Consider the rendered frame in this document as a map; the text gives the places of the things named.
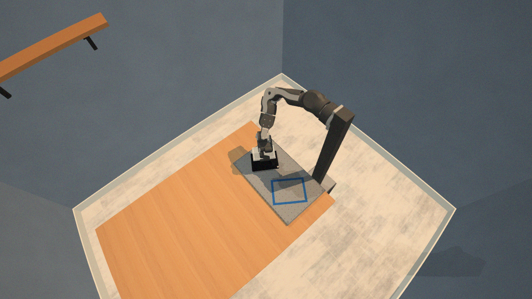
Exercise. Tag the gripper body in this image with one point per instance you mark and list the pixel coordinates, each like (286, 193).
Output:
(266, 146)

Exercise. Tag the black rectangular frame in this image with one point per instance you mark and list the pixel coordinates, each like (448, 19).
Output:
(264, 165)

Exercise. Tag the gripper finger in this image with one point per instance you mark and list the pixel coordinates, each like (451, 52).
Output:
(265, 157)

